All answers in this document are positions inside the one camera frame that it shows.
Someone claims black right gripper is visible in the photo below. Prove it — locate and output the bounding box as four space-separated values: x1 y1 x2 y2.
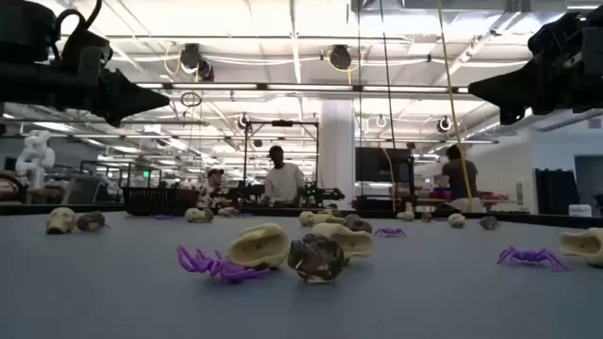
468 9 588 126

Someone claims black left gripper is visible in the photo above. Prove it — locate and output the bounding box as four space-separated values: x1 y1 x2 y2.
52 28 171 129

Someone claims person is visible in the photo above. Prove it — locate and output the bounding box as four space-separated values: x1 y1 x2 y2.
260 144 307 208
435 144 484 213
195 168 236 211

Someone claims black mesh bin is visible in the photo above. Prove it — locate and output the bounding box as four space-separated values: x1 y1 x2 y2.
121 186 200 218

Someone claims black cabinet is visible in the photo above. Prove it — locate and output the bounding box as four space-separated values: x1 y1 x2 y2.
534 168 580 216

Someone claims workbench with coloured bins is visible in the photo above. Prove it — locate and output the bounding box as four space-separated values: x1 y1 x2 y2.
416 186 518 213

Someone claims dark door panel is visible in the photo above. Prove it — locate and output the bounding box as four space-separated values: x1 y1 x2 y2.
573 153 603 208

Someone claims black monitor panel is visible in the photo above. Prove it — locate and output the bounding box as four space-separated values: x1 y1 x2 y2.
354 146 416 184

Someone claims black robot rig with lights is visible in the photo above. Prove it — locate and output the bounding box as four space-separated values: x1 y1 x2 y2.
224 183 348 209

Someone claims yellow hanging cable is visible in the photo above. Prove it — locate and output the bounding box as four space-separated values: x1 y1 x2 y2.
435 0 475 213
380 146 397 213

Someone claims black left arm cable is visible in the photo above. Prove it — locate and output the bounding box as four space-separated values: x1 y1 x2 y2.
54 0 104 60

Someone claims thin black hanging cable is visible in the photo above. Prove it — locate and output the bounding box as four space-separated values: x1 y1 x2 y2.
356 0 364 208

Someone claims black metal frame rig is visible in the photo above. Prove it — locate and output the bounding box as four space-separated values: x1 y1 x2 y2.
242 120 320 208

